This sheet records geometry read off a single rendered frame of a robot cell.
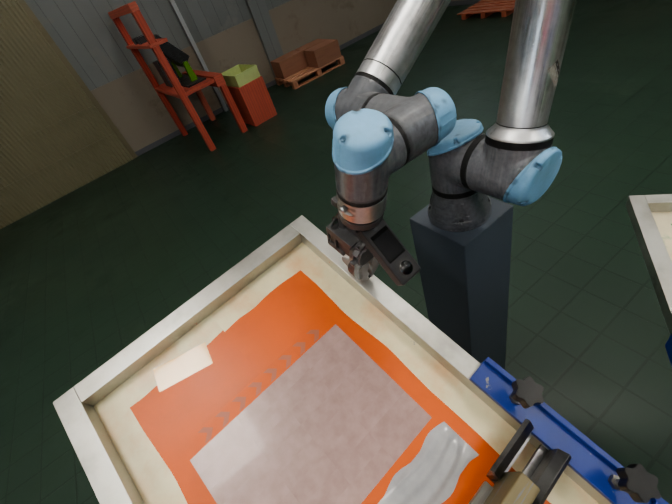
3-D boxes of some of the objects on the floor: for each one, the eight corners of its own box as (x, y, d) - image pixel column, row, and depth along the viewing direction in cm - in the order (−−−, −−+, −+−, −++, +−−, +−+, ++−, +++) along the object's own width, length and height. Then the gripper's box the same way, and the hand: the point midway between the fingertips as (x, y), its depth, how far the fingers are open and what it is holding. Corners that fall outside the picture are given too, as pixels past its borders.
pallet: (537, 0, 587) (538, -7, 581) (509, 17, 567) (509, 10, 561) (483, 5, 662) (483, -1, 656) (456, 20, 642) (455, 14, 636)
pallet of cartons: (323, 60, 702) (316, 38, 675) (346, 62, 647) (340, 37, 620) (276, 85, 670) (267, 62, 644) (296, 89, 615) (287, 65, 589)
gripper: (358, 176, 59) (358, 247, 77) (318, 206, 56) (327, 273, 74) (397, 203, 56) (388, 271, 74) (357, 237, 53) (357, 299, 70)
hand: (368, 277), depth 72 cm, fingers closed, pressing on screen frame
